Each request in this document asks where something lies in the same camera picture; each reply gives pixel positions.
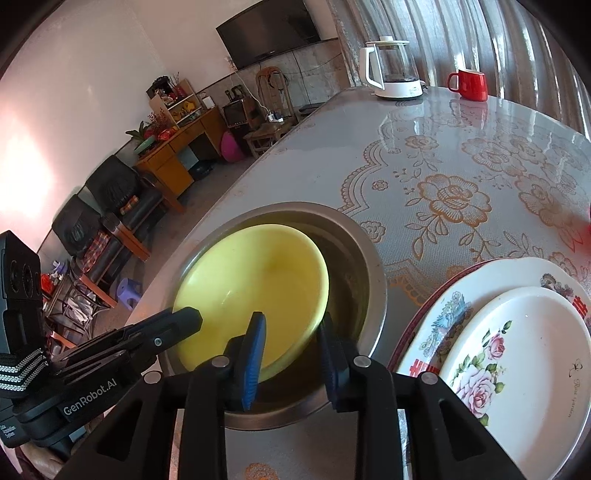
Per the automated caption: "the white plate with rose print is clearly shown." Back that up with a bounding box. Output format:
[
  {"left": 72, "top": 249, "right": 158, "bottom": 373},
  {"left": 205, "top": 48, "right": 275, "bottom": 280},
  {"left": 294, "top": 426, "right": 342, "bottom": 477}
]
[{"left": 436, "top": 286, "right": 591, "bottom": 478}]

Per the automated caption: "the red plastic bowl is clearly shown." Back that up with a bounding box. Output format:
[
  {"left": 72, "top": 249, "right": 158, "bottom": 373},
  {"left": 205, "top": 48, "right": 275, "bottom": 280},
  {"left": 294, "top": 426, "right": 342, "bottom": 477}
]
[{"left": 574, "top": 217, "right": 591, "bottom": 252}]

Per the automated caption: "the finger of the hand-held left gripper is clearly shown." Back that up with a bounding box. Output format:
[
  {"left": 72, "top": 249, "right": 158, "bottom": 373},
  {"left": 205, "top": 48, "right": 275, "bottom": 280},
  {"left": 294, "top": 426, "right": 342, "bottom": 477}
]
[
  {"left": 51, "top": 308, "right": 177, "bottom": 366},
  {"left": 117, "top": 306, "right": 206, "bottom": 370}
]

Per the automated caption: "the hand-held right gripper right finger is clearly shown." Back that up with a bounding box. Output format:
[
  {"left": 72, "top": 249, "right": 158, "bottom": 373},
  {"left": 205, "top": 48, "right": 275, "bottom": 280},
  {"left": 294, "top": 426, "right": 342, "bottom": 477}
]
[{"left": 318, "top": 313, "right": 527, "bottom": 480}]

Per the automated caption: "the pink ball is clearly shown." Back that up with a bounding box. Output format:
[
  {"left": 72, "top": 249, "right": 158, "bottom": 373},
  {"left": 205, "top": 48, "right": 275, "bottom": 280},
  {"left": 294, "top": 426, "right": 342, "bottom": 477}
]
[{"left": 221, "top": 130, "right": 245, "bottom": 162}]

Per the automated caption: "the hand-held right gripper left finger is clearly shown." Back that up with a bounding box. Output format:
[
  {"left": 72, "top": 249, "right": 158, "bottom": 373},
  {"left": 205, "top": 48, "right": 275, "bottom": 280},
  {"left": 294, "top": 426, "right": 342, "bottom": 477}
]
[{"left": 55, "top": 311, "right": 269, "bottom": 480}]

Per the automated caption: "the yellow plastic bowl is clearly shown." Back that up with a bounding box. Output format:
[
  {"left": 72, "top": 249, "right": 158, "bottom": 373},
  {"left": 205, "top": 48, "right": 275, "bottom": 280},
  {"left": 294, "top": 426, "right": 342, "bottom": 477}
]
[{"left": 172, "top": 224, "right": 330, "bottom": 384}]

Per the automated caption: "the glass coffee table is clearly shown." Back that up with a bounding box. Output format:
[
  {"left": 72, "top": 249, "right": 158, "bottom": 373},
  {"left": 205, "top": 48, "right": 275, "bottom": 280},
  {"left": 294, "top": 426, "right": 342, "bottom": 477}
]
[{"left": 41, "top": 258, "right": 121, "bottom": 352}]

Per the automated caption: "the stainless steel bowl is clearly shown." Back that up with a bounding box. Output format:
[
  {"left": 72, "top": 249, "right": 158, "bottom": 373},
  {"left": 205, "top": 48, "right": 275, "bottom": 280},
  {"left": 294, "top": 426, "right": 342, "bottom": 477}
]
[{"left": 161, "top": 202, "right": 387, "bottom": 432}]

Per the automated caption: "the white electric kettle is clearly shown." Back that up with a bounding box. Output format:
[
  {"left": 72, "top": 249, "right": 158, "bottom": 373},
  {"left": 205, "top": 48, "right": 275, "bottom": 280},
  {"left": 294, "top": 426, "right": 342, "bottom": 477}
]
[{"left": 359, "top": 36, "right": 424, "bottom": 100}]

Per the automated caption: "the red mug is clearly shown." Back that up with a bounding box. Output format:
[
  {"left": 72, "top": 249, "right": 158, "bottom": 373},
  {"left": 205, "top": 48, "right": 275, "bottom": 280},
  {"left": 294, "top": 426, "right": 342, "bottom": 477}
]
[{"left": 446, "top": 69, "right": 489, "bottom": 102}]

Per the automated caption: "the floral printed tablecloth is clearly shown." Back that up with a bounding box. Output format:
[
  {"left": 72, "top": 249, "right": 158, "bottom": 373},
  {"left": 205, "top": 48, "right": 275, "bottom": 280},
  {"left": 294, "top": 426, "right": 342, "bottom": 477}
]
[{"left": 111, "top": 85, "right": 591, "bottom": 480}]

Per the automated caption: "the white plate with red print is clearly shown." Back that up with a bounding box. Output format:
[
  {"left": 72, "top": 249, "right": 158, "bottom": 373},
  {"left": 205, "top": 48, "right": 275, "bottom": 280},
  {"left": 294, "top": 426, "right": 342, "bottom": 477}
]
[{"left": 396, "top": 256, "right": 591, "bottom": 384}]

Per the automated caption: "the wooden chair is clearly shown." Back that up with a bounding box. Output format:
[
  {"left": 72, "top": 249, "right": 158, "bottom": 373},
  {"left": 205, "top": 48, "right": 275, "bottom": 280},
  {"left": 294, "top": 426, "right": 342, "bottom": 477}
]
[{"left": 244, "top": 67, "right": 298, "bottom": 158}]

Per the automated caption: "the green potted plant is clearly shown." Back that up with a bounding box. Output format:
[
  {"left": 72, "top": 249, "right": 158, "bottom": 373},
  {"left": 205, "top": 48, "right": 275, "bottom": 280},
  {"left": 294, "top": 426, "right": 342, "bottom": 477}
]
[{"left": 126, "top": 119, "right": 158, "bottom": 153}]

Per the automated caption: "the purple plastic stool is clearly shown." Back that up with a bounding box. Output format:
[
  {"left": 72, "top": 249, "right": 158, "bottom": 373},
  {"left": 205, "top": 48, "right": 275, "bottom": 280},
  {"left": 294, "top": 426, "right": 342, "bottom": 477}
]
[{"left": 115, "top": 278, "right": 141, "bottom": 309}]

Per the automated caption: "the wooden desk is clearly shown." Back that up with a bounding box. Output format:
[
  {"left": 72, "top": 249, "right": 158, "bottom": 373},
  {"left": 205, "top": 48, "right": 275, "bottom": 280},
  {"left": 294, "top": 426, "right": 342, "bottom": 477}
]
[{"left": 134, "top": 107, "right": 227, "bottom": 213}]

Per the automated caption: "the black armchair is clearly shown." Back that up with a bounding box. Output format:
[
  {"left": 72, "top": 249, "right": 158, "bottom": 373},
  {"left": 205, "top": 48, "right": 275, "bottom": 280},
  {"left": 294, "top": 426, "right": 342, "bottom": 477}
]
[
  {"left": 51, "top": 194, "right": 151, "bottom": 282},
  {"left": 85, "top": 154, "right": 164, "bottom": 236}
]

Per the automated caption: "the wooden shelf with ornaments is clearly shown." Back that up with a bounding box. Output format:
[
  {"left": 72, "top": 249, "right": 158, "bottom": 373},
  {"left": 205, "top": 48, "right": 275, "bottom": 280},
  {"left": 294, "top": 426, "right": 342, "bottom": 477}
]
[{"left": 147, "top": 76, "right": 204, "bottom": 129}]

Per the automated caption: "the black television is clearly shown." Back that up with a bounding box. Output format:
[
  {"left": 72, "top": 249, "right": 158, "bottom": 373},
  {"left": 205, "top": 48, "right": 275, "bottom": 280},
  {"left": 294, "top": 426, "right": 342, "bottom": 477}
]
[{"left": 215, "top": 0, "right": 321, "bottom": 69}]

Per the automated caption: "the grey curtain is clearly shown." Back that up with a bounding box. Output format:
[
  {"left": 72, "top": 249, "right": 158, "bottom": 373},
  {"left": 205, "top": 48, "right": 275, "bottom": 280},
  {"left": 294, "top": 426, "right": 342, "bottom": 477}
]
[{"left": 330, "top": 0, "right": 591, "bottom": 139}]

